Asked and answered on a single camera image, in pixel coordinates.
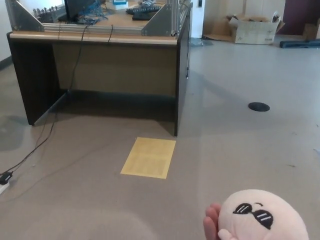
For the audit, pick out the person's bare hand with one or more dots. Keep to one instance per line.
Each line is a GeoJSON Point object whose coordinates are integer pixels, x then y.
{"type": "Point", "coordinates": [210, 222]}

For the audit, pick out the pink plush dumpling with sunglasses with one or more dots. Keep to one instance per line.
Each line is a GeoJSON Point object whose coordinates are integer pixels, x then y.
{"type": "Point", "coordinates": [287, 220]}

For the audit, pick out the yellow paper sheet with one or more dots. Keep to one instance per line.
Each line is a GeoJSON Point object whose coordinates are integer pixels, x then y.
{"type": "Point", "coordinates": [148, 157]}

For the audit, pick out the black round floor cover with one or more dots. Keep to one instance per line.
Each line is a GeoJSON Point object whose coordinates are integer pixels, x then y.
{"type": "Point", "coordinates": [259, 106]}

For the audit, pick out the clear plastic bag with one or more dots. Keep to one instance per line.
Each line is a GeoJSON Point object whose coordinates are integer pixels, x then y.
{"type": "Point", "coordinates": [201, 42]}

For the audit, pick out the dark wooden desk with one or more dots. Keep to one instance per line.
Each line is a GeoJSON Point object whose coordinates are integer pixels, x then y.
{"type": "Point", "coordinates": [112, 65]}

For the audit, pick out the flattened cardboard sheet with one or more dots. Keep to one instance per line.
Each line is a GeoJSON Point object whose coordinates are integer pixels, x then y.
{"type": "Point", "coordinates": [217, 30]}

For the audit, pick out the open cardboard box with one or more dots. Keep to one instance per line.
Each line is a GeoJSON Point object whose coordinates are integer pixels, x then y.
{"type": "Point", "coordinates": [255, 32]}

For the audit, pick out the dark blue foam piece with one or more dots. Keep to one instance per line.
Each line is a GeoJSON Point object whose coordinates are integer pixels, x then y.
{"type": "Point", "coordinates": [297, 44]}

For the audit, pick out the white power strip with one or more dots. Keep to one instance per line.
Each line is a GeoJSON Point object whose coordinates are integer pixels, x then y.
{"type": "Point", "coordinates": [3, 187]}

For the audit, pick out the black power plug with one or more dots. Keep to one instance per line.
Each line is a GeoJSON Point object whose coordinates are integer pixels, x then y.
{"type": "Point", "coordinates": [5, 177]}

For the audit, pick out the white packing item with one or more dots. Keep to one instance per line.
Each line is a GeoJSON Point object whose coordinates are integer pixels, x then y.
{"type": "Point", "coordinates": [275, 16]}

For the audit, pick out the flat black device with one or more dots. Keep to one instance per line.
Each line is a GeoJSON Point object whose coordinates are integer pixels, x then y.
{"type": "Point", "coordinates": [142, 16]}

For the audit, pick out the black keyboard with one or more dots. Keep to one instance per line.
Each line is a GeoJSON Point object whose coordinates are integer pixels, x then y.
{"type": "Point", "coordinates": [142, 9]}

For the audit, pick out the maroon door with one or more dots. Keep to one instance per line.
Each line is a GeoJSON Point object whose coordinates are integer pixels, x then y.
{"type": "Point", "coordinates": [300, 12]}

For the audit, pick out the white and blue box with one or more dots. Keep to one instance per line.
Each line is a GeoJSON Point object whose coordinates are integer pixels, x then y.
{"type": "Point", "coordinates": [120, 3]}

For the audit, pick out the black monitor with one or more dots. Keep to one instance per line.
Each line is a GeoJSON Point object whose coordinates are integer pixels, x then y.
{"type": "Point", "coordinates": [75, 7]}

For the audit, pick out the black equipment with metal knobs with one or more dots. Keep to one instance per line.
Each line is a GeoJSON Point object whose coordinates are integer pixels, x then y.
{"type": "Point", "coordinates": [48, 16]}

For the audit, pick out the black wall reader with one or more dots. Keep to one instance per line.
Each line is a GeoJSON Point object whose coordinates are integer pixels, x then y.
{"type": "Point", "coordinates": [200, 2]}

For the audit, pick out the aluminium profile frame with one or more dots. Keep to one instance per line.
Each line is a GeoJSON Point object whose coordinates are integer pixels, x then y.
{"type": "Point", "coordinates": [27, 21]}

